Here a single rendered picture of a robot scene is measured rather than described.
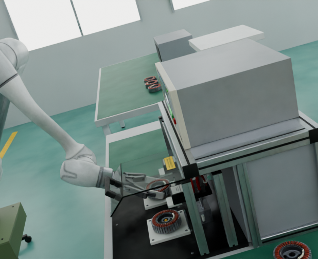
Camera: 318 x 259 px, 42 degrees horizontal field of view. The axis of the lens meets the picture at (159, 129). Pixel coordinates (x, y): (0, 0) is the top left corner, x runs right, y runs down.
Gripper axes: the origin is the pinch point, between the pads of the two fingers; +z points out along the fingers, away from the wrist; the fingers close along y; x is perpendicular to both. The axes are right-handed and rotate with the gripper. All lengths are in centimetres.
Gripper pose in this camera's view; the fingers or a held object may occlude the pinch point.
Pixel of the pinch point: (157, 188)
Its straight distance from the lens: 180.1
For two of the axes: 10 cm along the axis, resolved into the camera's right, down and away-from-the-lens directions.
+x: 2.7, -9.1, -3.1
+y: 1.1, 3.5, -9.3
